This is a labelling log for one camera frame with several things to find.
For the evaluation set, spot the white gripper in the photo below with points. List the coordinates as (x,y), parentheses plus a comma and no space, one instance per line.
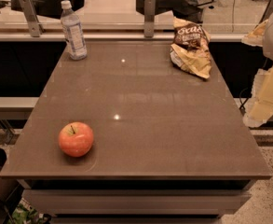
(261,109)

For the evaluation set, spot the red apple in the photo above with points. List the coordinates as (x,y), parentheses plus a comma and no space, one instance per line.
(76,139)

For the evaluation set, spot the clear blue plastic water bottle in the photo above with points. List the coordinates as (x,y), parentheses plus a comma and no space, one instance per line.
(73,33)

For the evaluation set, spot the brown yellow chip bag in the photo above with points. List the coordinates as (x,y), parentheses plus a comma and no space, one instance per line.
(190,48)

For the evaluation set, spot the table drawer front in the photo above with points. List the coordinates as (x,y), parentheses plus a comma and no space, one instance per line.
(136,202)

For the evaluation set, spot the green patterned bag on floor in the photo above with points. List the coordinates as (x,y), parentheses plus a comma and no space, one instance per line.
(24,213)

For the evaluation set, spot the middle metal rail bracket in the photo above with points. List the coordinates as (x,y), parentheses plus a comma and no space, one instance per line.
(149,17)

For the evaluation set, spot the left metal rail bracket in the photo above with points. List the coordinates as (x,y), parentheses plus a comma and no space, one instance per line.
(34,25)

